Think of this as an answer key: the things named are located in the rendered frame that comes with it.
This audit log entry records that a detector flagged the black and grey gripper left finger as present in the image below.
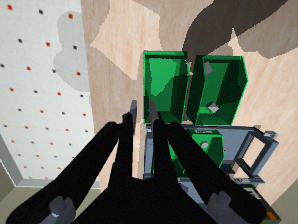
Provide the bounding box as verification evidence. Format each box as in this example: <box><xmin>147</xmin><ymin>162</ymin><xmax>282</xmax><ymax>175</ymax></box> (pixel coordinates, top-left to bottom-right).
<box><xmin>5</xmin><ymin>100</ymin><xmax>137</xmax><ymax>224</ymax></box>

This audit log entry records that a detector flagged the grey steel disc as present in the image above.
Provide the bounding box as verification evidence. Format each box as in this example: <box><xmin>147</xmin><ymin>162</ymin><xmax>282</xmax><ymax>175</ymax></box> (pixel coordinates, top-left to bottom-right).
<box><xmin>200</xmin><ymin>141</ymin><xmax>208</xmax><ymax>148</ymax></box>

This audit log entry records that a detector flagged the dark green tool case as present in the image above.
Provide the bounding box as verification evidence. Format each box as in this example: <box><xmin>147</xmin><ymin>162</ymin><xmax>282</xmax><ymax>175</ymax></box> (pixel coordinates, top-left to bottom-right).
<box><xmin>238</xmin><ymin>184</ymin><xmax>282</xmax><ymax>224</ymax></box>

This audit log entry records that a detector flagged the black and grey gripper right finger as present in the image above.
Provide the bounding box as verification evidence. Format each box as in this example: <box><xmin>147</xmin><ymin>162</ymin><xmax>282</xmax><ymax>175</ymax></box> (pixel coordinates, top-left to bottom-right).
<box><xmin>149</xmin><ymin>100</ymin><xmax>267</xmax><ymax>224</ymax></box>

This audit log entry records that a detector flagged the green bin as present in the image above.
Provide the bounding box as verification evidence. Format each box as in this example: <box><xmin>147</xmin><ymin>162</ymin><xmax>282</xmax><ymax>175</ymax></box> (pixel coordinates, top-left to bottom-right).
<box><xmin>187</xmin><ymin>129</ymin><xmax>225</xmax><ymax>168</ymax></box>
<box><xmin>143</xmin><ymin>51</ymin><xmax>190</xmax><ymax>124</ymax></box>
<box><xmin>151</xmin><ymin>142</ymin><xmax>185</xmax><ymax>177</ymax></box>
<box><xmin>186</xmin><ymin>55</ymin><xmax>249</xmax><ymax>126</ymax></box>

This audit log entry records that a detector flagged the dark grey metal shelf rack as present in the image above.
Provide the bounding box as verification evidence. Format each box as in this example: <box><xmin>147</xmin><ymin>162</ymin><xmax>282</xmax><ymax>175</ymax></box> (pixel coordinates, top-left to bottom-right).
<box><xmin>143</xmin><ymin>124</ymin><xmax>279</xmax><ymax>215</ymax></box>

